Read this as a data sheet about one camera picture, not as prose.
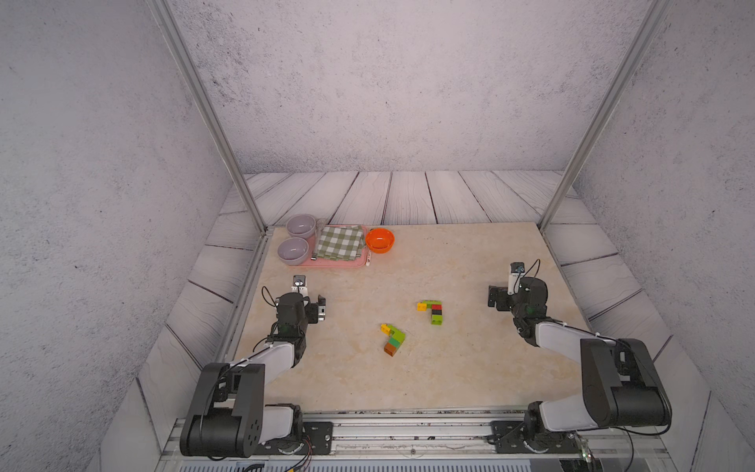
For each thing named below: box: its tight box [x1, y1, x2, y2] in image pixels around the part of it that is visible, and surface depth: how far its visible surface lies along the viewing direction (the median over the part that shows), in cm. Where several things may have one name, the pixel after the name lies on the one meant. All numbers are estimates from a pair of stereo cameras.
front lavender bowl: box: [277, 236, 310, 267], surface depth 110 cm
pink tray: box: [298, 224, 369, 268], surface depth 113 cm
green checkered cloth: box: [316, 225, 365, 262], surface depth 117 cm
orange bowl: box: [365, 228, 396, 255], surface depth 114 cm
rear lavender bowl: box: [287, 213, 316, 239], surface depth 117 cm
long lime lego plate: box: [388, 324, 407, 345], surface depth 91 cm
